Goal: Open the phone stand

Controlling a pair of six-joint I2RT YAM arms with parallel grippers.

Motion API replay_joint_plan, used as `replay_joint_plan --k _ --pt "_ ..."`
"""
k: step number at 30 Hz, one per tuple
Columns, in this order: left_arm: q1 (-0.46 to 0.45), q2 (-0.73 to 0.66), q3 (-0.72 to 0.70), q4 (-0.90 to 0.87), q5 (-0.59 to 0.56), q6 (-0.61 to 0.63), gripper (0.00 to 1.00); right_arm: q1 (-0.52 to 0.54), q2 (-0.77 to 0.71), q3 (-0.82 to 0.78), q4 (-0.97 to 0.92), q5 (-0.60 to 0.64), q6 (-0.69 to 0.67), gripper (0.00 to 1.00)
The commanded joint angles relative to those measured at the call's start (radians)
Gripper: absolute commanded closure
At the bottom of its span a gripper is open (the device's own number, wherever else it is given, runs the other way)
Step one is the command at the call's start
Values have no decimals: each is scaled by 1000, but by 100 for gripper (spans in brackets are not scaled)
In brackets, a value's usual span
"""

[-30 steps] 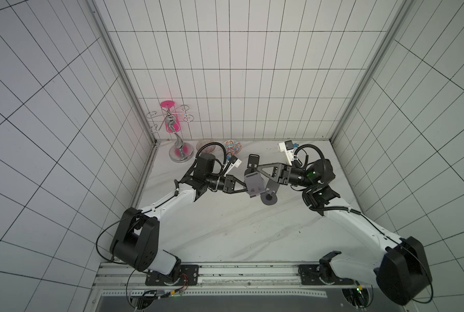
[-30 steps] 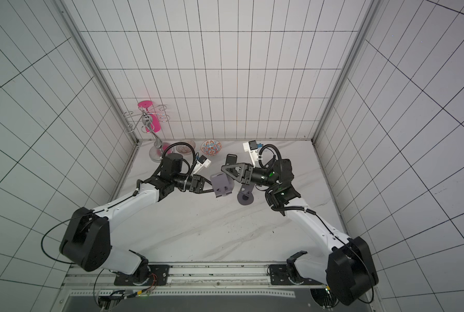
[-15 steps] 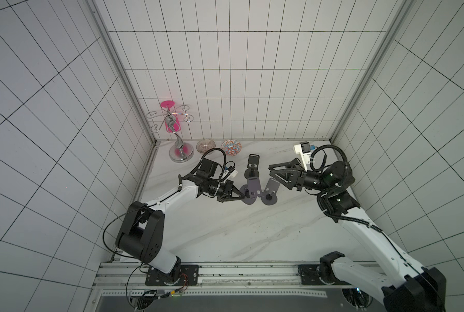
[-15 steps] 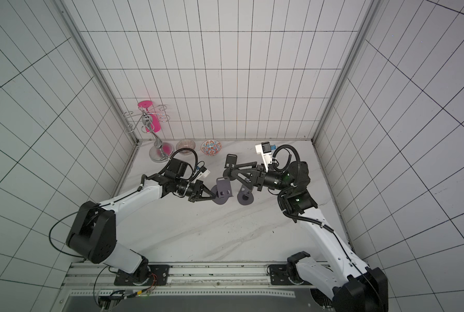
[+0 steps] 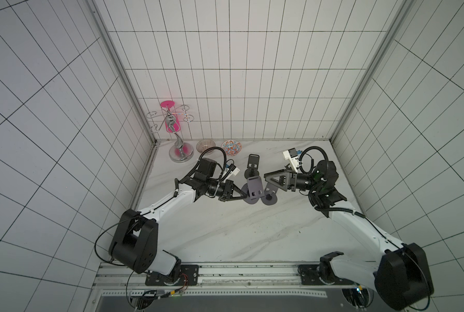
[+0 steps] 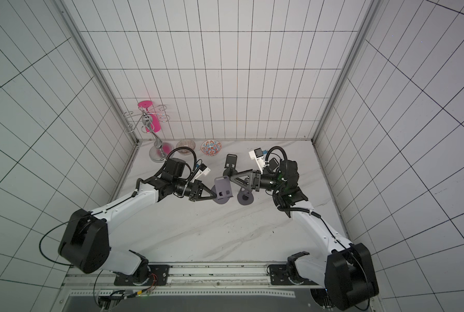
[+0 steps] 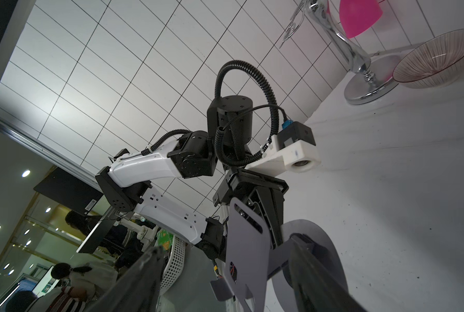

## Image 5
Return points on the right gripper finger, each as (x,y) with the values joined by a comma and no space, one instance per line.
(274,184)
(275,174)

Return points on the colourful patterned bowl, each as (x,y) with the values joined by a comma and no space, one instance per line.
(231,147)

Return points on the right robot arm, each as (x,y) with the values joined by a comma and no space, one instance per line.
(398,272)

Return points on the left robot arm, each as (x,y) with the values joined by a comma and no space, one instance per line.
(135,241)

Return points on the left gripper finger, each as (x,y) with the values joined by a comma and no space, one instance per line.
(237,191)
(235,198)

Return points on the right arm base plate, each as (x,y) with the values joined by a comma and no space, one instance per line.
(311,274)

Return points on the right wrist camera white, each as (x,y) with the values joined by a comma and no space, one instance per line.
(292,155)

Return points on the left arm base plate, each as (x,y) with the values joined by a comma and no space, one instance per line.
(182,275)

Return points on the aluminium mounting rail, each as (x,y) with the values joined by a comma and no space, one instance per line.
(243,278)

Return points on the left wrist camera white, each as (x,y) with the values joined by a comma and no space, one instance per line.
(232,171)

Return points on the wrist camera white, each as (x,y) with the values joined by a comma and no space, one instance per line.
(292,155)
(232,171)

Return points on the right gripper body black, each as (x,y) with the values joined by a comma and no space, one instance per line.
(288,181)

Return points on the black phone stand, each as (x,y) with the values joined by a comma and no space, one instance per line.
(252,169)

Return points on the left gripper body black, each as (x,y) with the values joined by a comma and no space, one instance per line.
(227,189)

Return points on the pink cup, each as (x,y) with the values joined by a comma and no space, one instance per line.
(171,120)

